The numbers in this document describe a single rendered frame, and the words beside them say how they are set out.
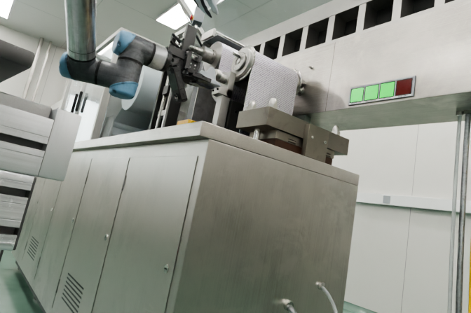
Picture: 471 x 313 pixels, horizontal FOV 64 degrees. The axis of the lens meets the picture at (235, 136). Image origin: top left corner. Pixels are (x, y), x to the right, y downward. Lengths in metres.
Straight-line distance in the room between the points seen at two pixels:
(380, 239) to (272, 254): 2.98
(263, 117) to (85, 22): 0.57
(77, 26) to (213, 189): 0.54
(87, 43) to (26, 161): 0.64
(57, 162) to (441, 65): 1.12
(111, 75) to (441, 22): 1.03
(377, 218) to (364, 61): 2.76
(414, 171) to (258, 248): 3.01
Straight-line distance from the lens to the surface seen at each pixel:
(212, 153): 0.98
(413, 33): 1.44
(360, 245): 4.18
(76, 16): 1.08
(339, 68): 1.57
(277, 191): 1.12
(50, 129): 0.53
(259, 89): 1.43
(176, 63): 1.24
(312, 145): 1.29
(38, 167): 0.53
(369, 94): 1.42
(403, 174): 4.03
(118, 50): 1.17
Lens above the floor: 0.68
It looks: 11 degrees up
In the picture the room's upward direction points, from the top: 11 degrees clockwise
